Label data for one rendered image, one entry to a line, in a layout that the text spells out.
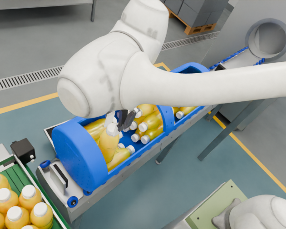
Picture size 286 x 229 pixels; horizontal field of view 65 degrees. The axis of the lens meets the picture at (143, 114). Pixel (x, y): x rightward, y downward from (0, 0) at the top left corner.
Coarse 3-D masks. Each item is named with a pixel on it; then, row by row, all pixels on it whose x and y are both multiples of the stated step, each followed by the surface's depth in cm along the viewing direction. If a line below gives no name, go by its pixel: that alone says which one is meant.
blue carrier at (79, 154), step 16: (192, 64) 128; (160, 112) 100; (192, 112) 117; (64, 128) 80; (80, 128) 80; (64, 144) 82; (80, 144) 75; (96, 144) 78; (128, 144) 113; (144, 144) 112; (64, 160) 91; (80, 160) 78; (96, 160) 77; (128, 160) 90; (80, 176) 85; (96, 176) 78; (112, 176) 88
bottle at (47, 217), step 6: (48, 204) 77; (48, 210) 75; (30, 216) 74; (36, 216) 72; (42, 216) 73; (48, 216) 74; (36, 222) 73; (42, 222) 74; (48, 222) 76; (42, 228) 78; (48, 228) 82
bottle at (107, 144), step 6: (102, 132) 79; (102, 138) 78; (108, 138) 77; (114, 138) 77; (102, 144) 79; (108, 144) 78; (114, 144) 79; (102, 150) 82; (108, 150) 81; (114, 150) 83; (108, 156) 85; (108, 162) 89
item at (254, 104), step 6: (252, 102) 173; (258, 102) 170; (246, 108) 179; (252, 108) 175; (240, 114) 185; (246, 114) 181; (234, 120) 191; (240, 120) 187; (228, 126) 198; (234, 126) 194; (222, 132) 205; (228, 132) 200; (216, 138) 213; (222, 138) 208; (210, 144) 221; (216, 144) 216; (204, 150) 230; (210, 150) 225; (198, 156) 240; (204, 156) 234
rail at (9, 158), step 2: (12, 154) 92; (8, 156) 91; (10, 156) 91; (12, 156) 92; (4, 158) 90; (6, 158) 90; (8, 158) 91; (10, 158) 92; (12, 158) 93; (14, 158) 94; (0, 160) 89; (2, 160) 89; (4, 160) 90; (6, 160) 91; (8, 160) 92; (0, 162) 89; (2, 162) 90; (4, 162) 91; (6, 162) 92; (0, 164) 90
